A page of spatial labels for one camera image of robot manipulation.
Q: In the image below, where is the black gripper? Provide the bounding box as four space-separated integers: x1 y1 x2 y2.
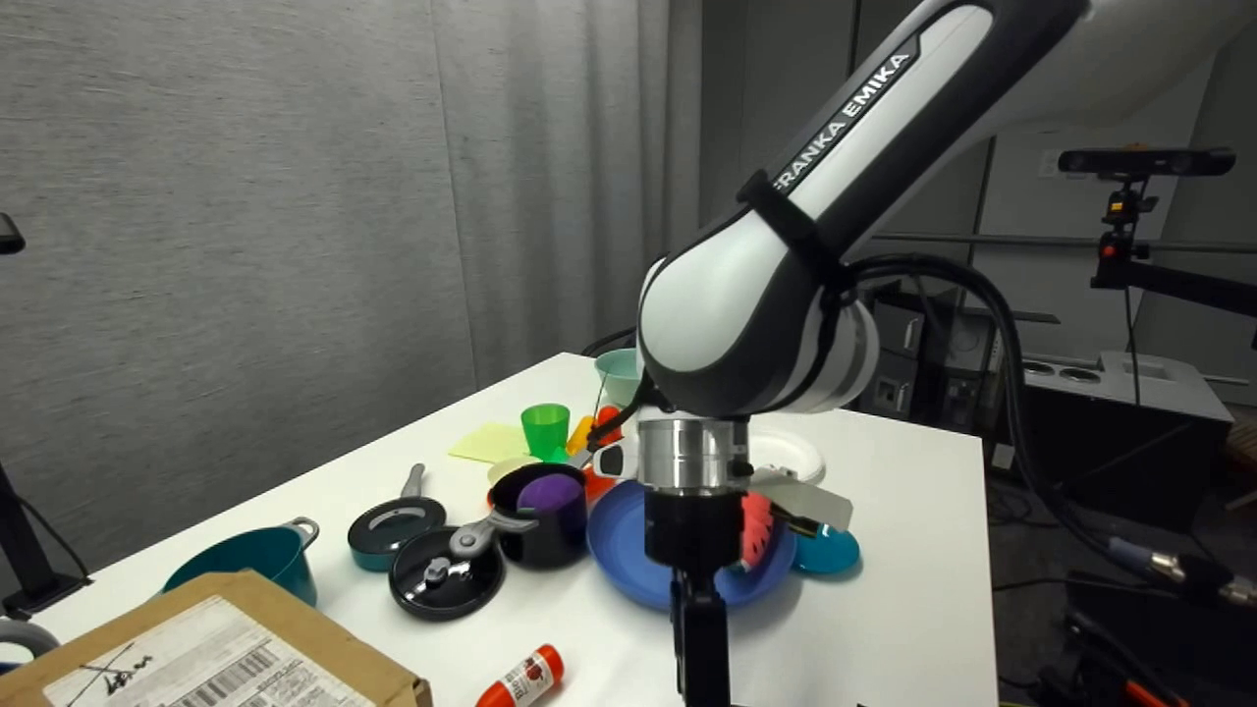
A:
645 492 744 707

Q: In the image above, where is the plush watermelon slice toy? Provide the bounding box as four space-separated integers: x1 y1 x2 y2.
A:
739 492 779 570

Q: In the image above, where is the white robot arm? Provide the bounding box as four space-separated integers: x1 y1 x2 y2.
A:
633 0 1255 707

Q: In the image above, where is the large blue plate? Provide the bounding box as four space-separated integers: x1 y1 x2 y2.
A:
587 484 799 611

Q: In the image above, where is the small white plate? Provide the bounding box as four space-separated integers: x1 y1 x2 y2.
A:
752 430 827 484

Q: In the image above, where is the small teal plate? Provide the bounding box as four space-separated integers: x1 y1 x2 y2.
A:
795 527 866 577

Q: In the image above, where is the orange toy bottle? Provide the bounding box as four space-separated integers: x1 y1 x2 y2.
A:
588 404 622 448

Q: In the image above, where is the black pot purple inside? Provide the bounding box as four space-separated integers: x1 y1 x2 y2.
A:
489 463 587 570

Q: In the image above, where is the green plastic cup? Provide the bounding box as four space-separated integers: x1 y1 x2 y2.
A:
524 404 570 463

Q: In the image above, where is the yellow translucent cup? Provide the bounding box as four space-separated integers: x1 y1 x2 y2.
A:
452 425 527 463

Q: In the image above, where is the red sauce bottle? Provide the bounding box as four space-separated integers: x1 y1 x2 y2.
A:
474 644 567 707

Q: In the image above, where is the black pot lid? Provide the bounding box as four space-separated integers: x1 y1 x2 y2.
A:
388 537 508 621

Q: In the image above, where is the small dark frying pan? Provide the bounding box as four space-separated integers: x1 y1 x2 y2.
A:
345 463 447 574

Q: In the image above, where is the teal saucepan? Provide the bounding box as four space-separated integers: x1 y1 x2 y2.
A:
165 518 321 603

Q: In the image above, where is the cardboard box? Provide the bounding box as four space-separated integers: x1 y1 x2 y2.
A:
0 574 431 707

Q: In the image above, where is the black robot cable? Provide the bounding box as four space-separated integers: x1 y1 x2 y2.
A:
849 251 1257 603

